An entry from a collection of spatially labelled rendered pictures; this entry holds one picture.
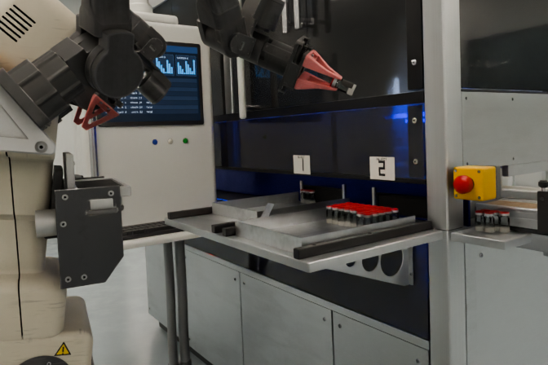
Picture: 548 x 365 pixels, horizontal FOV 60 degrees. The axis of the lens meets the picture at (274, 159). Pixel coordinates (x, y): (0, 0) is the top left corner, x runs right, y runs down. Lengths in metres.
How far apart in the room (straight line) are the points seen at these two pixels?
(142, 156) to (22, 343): 1.01
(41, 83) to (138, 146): 1.10
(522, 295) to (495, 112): 0.51
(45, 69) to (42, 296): 0.37
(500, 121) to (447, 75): 0.24
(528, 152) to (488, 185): 0.37
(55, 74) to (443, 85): 0.81
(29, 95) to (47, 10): 0.22
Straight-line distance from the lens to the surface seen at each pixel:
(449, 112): 1.17
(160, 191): 1.81
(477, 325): 1.34
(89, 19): 0.73
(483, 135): 1.28
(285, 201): 1.66
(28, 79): 0.71
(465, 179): 1.10
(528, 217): 1.20
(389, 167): 1.26
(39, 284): 0.89
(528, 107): 1.47
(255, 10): 0.89
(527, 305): 1.54
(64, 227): 0.84
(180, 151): 1.84
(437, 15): 1.19
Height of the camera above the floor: 1.12
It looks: 3 degrees down
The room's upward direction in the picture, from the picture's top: 2 degrees counter-clockwise
